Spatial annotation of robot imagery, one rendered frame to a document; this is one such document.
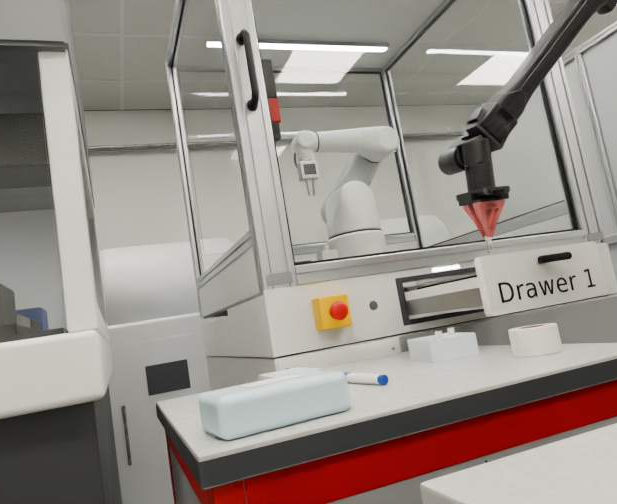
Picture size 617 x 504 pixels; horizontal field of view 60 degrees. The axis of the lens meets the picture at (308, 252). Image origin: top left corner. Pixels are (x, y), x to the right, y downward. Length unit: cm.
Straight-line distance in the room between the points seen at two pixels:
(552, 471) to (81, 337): 68
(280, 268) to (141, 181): 342
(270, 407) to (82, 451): 44
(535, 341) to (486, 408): 23
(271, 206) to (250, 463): 76
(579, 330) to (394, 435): 108
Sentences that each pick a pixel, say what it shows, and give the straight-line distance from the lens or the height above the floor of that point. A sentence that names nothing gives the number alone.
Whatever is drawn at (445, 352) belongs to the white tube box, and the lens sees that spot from 94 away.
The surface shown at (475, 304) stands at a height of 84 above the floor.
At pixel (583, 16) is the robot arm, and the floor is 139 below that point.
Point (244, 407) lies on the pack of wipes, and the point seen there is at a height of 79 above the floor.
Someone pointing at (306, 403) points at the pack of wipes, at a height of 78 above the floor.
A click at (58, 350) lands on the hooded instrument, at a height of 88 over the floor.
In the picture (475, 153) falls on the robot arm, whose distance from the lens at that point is 117.
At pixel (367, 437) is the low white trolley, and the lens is 57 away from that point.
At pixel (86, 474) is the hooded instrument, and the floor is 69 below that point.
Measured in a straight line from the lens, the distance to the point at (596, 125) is 319.
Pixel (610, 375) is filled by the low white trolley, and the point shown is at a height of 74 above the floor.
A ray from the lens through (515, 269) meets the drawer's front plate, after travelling 106.
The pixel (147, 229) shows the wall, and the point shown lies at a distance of 442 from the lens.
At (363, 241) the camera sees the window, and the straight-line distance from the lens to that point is 127.
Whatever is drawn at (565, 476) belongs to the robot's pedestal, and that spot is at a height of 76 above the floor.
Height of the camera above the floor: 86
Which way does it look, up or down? 7 degrees up
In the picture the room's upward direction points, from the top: 9 degrees counter-clockwise
